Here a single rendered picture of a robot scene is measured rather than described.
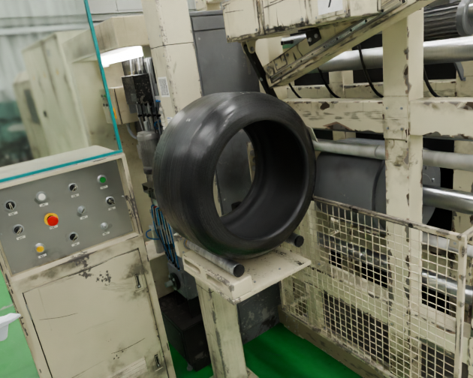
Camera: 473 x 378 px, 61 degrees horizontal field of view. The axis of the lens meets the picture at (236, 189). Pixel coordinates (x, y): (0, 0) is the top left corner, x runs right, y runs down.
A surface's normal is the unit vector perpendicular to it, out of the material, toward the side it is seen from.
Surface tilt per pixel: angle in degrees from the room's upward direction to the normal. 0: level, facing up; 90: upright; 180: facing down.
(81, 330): 90
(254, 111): 79
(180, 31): 90
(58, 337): 90
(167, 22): 90
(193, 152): 66
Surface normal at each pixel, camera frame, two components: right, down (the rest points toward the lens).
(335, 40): -0.81, 0.29
